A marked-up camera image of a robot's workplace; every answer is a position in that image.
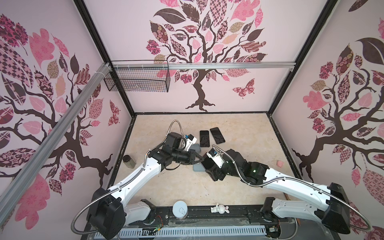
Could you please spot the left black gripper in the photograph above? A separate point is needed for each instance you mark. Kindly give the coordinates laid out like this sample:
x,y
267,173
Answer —
x,y
192,154

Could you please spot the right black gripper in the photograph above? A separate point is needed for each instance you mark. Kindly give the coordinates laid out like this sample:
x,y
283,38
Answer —
x,y
213,173

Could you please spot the light blue phone case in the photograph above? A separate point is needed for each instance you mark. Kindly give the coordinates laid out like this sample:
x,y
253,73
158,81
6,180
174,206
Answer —
x,y
199,168
196,148

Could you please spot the black phone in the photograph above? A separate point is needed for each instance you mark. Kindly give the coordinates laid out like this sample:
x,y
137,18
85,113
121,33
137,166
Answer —
x,y
204,139
218,136
208,163

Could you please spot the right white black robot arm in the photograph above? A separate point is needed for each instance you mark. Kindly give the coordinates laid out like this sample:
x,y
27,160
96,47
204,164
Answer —
x,y
328,205

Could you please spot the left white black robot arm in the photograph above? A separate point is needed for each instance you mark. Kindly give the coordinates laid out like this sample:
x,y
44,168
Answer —
x,y
106,212

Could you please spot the white rabbit figurine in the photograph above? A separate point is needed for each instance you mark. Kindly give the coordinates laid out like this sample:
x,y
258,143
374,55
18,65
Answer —
x,y
220,208

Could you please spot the small pink block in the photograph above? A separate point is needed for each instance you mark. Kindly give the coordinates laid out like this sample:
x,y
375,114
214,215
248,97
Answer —
x,y
280,164

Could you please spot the white round can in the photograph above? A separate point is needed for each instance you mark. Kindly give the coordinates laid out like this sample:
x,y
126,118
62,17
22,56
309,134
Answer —
x,y
180,210

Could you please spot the dark cylindrical jar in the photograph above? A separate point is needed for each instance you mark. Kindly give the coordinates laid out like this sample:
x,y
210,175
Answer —
x,y
129,162

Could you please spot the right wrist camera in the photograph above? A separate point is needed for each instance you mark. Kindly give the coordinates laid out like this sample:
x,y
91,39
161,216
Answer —
x,y
216,157

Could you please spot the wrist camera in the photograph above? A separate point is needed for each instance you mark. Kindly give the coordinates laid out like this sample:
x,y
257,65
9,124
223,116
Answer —
x,y
190,140
216,157

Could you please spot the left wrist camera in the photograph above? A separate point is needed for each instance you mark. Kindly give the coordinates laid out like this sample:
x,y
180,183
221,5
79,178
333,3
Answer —
x,y
190,140

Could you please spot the white slotted cable duct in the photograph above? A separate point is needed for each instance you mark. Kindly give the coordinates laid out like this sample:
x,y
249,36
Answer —
x,y
191,232

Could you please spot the black wire basket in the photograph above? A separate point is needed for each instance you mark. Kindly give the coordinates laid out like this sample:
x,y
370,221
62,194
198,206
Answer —
x,y
139,76

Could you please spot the back aluminium rail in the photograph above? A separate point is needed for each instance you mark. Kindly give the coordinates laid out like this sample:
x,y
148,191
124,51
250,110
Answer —
x,y
202,66

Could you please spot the aluminium rail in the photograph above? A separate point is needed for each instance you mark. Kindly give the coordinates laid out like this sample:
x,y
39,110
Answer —
x,y
23,180
202,66

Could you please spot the left aluminium rail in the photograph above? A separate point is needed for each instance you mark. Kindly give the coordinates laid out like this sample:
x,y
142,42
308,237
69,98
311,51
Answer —
x,y
23,180

